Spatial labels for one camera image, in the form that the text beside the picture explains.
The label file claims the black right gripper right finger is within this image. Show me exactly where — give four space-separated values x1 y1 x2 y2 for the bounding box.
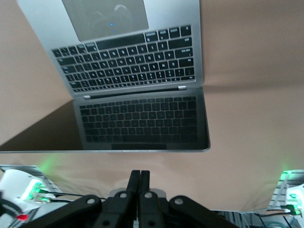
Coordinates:
139 170 238 228

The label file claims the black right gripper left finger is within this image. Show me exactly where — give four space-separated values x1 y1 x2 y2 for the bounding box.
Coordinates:
22 170 142 228

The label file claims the grey laptop computer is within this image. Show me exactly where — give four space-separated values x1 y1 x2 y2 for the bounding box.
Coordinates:
0 0 211 154

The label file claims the brown table cover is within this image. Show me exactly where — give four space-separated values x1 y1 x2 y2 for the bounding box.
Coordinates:
0 0 304 214

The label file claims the long black base cable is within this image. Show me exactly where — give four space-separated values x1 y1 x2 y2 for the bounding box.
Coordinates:
45 191 107 202

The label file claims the black right base cable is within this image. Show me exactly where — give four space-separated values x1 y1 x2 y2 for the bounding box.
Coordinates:
258 206 295 215

